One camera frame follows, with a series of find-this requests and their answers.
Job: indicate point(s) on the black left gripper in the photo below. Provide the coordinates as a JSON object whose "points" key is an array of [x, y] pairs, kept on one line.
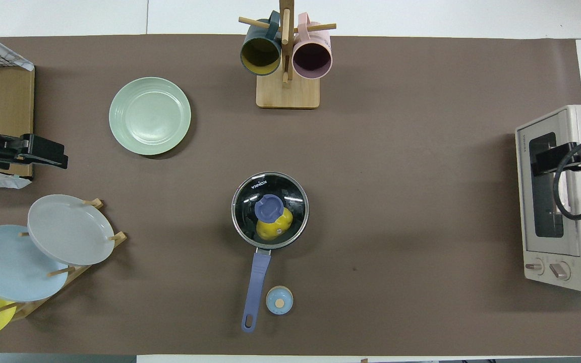
{"points": [[15, 151]]}

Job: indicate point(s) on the glass lid with blue knob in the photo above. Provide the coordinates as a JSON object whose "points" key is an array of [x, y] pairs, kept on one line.
{"points": [[269, 207]]}

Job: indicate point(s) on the yellow lemon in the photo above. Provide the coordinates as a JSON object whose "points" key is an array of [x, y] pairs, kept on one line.
{"points": [[270, 231]]}

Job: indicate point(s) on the grey plate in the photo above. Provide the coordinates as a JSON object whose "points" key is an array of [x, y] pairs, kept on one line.
{"points": [[68, 229]]}

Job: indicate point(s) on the pale green plate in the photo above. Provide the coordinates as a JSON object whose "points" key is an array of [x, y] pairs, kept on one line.
{"points": [[149, 116]]}

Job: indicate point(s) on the light blue plate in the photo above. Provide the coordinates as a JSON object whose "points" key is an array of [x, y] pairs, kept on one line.
{"points": [[8, 264]]}

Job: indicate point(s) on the wooden plate rack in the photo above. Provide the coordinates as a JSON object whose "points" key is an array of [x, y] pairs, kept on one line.
{"points": [[28, 308]]}

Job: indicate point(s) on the brown flat board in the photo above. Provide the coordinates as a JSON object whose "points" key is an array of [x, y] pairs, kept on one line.
{"points": [[13, 106]]}

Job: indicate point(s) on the brown table mat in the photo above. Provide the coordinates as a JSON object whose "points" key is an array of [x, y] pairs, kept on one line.
{"points": [[396, 201]]}

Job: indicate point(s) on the dark teal mug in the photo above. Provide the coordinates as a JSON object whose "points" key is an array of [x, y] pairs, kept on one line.
{"points": [[260, 53]]}

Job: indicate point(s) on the wooden mug tree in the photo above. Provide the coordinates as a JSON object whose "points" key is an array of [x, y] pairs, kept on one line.
{"points": [[288, 96]]}

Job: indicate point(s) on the pink mug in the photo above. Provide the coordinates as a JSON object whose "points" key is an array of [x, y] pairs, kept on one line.
{"points": [[312, 58]]}

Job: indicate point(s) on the small blue round container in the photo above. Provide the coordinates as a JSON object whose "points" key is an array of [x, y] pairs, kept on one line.
{"points": [[279, 300]]}

